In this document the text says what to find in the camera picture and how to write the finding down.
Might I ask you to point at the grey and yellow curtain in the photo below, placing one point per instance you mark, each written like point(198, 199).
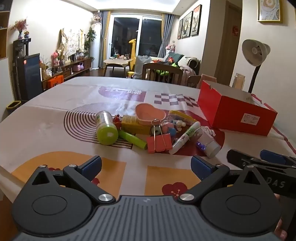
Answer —
point(105, 39)
point(167, 32)

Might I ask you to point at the orange binder clip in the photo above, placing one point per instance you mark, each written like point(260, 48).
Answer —
point(158, 143)

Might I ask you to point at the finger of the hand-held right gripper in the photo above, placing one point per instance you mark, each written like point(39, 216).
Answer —
point(235, 157)
point(272, 156)

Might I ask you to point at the yellow giraffe toy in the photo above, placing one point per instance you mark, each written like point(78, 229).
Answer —
point(132, 53)

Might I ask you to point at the wooden TV cabinet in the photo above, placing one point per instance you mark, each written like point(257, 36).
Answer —
point(69, 69)

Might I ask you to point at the pink heart-shaped dish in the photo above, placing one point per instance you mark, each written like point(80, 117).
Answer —
point(149, 114)

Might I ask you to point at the yellow pencil pouch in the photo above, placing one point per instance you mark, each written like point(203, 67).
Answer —
point(181, 115)

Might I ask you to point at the yellow stool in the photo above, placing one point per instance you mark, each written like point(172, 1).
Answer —
point(130, 74)

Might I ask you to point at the framed wall picture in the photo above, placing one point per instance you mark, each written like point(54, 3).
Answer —
point(186, 25)
point(196, 20)
point(179, 29)

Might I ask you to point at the white plastic bag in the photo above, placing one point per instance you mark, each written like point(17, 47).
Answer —
point(141, 66)

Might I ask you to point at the white standing air conditioner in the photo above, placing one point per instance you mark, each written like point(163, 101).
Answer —
point(96, 46)

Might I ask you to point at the red door ornament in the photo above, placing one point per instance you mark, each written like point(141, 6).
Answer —
point(235, 30)

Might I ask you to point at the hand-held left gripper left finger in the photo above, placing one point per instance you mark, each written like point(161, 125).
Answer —
point(91, 165)

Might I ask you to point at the black floor appliance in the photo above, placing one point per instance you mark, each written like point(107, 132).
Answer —
point(29, 76)

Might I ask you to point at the red cardboard box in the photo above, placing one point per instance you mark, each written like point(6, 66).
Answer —
point(231, 111)

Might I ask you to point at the trash bin with yellow rim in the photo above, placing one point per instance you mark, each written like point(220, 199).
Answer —
point(13, 106)

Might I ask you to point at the person's right hand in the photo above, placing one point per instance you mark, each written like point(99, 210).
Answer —
point(281, 230)

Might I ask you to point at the gold framed picture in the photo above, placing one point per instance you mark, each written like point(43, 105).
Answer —
point(269, 10)

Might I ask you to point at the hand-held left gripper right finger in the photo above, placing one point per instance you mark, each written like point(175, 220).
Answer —
point(201, 168)

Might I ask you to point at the green marker pen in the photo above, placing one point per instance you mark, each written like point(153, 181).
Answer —
point(134, 140)

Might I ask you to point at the wooden door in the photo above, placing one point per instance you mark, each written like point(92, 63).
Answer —
point(227, 46)

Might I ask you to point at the black water dispenser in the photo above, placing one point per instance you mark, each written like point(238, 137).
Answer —
point(20, 47)

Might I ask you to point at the pink toy figure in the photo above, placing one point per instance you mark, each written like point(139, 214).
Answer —
point(170, 127)

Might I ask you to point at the vase with pink flowers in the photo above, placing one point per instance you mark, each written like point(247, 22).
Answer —
point(19, 27)

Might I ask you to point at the glass jar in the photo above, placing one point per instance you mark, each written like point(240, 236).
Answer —
point(238, 81)

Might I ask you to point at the clear bottle with green cap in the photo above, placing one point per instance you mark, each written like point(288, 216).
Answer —
point(106, 128)

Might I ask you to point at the hanging pale clothes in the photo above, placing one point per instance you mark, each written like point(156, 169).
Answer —
point(70, 42)

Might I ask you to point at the grey desk lamp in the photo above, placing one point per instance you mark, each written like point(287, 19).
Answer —
point(255, 54)

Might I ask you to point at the wooden coffee table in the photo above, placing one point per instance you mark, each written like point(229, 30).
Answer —
point(116, 62)

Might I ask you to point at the white tube with green label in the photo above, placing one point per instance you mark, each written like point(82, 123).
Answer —
point(185, 138)

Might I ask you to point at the green potted plant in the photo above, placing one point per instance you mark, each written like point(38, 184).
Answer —
point(90, 38)

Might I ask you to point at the small red toy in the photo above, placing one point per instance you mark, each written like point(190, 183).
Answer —
point(117, 121)

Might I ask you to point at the sofa with clothes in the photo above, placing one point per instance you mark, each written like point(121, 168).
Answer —
point(185, 61)

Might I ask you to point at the wooden dining chair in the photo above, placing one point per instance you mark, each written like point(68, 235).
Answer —
point(193, 81)
point(161, 71)

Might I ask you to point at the orange crate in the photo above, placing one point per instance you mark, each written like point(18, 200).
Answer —
point(55, 81)

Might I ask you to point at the pink towel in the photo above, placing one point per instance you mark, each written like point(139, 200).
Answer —
point(208, 78)

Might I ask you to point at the yellow small carton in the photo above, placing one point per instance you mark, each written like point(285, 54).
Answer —
point(134, 125)

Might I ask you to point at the glass balcony door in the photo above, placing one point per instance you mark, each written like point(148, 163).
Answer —
point(136, 34)

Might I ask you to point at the wooden wall shelf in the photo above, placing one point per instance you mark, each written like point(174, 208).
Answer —
point(4, 30)

